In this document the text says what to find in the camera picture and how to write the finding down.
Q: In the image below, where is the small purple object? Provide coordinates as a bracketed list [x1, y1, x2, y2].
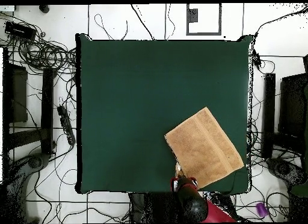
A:
[255, 202, 270, 218]

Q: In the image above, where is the tangled black cable bundle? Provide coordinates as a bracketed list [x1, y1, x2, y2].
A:
[0, 11, 78, 76]

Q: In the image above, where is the black upright bar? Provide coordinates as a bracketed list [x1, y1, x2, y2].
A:
[261, 73, 277, 160]

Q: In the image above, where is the grey rectangular floor frame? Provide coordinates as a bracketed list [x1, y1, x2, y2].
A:
[185, 3, 223, 36]

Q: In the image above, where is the flat black box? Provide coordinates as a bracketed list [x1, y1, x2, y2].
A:
[4, 20, 37, 40]

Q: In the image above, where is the dark grey floor base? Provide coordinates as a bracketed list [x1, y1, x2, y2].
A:
[265, 157, 307, 187]

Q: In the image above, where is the tan terry cloth towel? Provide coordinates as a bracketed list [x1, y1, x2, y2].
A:
[164, 107, 245, 190]

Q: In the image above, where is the black metal stand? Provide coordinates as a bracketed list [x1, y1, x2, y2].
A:
[128, 192, 183, 223]

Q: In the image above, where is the dark brown box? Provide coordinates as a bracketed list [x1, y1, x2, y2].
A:
[2, 62, 28, 123]

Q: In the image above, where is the dark cabinet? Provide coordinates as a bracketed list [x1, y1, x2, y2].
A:
[279, 73, 308, 148]

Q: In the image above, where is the black strip among cables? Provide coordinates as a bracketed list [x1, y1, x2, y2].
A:
[211, 193, 238, 222]

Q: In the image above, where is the dark green object on floor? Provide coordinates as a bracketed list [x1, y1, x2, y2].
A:
[290, 181, 308, 198]

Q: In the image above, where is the black T-shaped floor stand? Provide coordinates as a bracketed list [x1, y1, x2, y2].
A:
[9, 67, 57, 155]

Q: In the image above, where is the grey chair base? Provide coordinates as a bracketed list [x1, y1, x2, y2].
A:
[0, 153, 50, 223]

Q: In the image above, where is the long black power strip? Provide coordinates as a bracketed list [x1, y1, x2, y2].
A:
[57, 105, 76, 146]

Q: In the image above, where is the dark green table cloth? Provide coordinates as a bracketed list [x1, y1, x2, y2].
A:
[75, 33, 253, 195]

